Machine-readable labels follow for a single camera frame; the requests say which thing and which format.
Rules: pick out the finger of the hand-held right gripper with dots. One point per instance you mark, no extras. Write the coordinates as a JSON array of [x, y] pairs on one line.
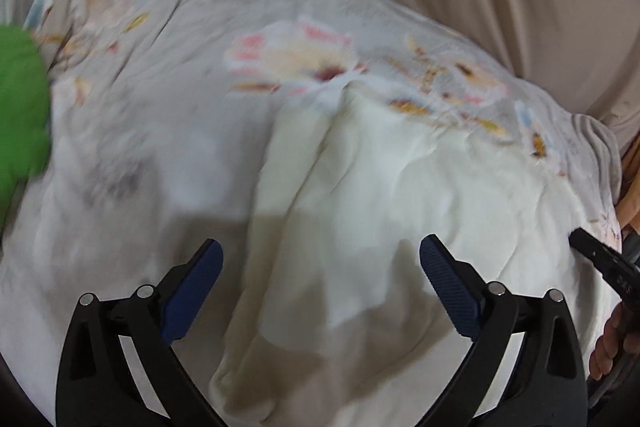
[[590, 249]]

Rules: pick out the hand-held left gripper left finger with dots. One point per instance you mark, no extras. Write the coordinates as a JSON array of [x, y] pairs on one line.
[[197, 279]]

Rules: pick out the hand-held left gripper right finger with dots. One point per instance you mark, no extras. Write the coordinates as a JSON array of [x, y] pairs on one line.
[[447, 279]]

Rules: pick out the cream quilted jacket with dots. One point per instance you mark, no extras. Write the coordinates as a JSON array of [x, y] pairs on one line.
[[380, 197]]

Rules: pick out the person's right hand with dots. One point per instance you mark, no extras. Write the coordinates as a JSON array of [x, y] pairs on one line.
[[607, 347]]

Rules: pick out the orange cloth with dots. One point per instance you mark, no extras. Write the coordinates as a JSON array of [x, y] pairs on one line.
[[632, 187]]

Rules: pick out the grey ribbed blanket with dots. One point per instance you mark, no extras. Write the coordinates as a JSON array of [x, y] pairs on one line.
[[597, 147]]

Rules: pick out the floral grey blanket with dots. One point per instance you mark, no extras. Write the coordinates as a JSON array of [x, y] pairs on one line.
[[165, 107]]

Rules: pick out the green pillow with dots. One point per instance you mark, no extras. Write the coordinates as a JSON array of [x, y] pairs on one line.
[[20, 117]]

